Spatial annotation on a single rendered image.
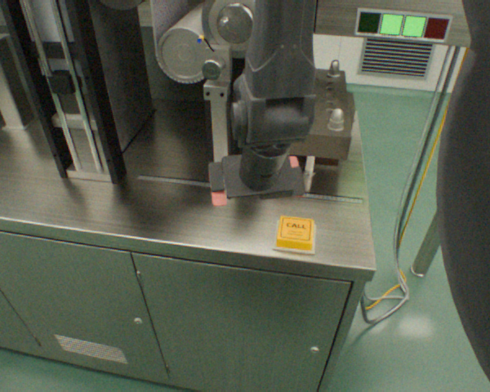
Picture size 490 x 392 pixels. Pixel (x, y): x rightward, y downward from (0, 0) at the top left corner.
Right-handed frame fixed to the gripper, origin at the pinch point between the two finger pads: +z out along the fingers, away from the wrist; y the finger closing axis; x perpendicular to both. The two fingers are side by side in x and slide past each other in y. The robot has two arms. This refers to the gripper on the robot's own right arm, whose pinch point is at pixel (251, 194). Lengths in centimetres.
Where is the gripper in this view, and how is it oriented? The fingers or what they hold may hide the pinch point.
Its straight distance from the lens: 63.8
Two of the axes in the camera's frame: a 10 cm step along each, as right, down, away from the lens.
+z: -0.9, 3.6, 9.3
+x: 1.5, 9.3, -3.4
